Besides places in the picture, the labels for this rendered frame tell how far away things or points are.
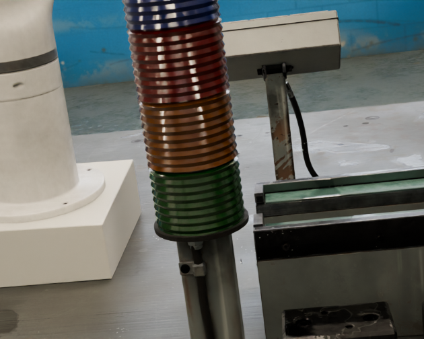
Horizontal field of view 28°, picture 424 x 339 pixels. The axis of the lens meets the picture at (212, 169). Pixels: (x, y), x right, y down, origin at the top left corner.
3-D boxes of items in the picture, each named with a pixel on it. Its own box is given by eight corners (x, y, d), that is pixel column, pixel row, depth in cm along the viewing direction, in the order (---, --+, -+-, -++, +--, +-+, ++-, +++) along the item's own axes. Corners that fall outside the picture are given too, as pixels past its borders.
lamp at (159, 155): (239, 142, 58) (231, 77, 57) (236, 169, 52) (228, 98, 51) (153, 151, 58) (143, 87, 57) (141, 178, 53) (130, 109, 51)
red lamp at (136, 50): (231, 77, 57) (223, 10, 55) (228, 98, 51) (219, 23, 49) (143, 87, 57) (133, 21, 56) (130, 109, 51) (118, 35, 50)
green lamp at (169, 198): (246, 203, 59) (239, 142, 58) (245, 236, 54) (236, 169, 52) (162, 211, 60) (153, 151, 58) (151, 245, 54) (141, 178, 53)
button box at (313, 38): (340, 70, 110) (336, 33, 112) (342, 44, 103) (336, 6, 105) (210, 84, 111) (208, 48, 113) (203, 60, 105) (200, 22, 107)
